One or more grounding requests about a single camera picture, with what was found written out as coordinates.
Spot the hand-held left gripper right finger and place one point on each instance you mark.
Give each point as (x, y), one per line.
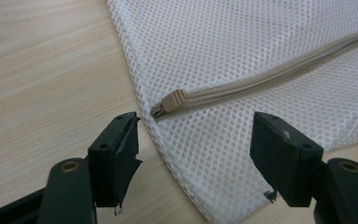
(284, 158)

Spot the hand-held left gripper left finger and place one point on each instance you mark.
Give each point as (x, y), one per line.
(112, 161)

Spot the white mesh laundry bag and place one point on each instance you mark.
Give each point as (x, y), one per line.
(230, 56)

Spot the beige zipper pull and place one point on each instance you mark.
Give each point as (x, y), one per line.
(174, 100)

